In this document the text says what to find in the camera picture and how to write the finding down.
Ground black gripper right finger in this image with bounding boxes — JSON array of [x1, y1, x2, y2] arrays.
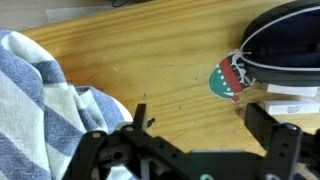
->
[[244, 102, 320, 180]]

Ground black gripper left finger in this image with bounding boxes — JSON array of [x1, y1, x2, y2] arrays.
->
[[62, 103, 188, 180]]

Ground blue white striped towel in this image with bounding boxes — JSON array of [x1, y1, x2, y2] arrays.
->
[[0, 29, 135, 180]]

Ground black mustache sticker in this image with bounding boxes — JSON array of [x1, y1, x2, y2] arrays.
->
[[146, 117, 157, 129]]

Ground white flat box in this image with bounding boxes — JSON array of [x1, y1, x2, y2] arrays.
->
[[258, 99, 320, 116], [266, 83, 319, 98]]

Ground green red ornament sticker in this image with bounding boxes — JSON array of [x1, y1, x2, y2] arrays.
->
[[208, 49, 258, 104]]

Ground thin black cable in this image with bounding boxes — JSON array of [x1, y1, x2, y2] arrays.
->
[[110, 0, 129, 8]]

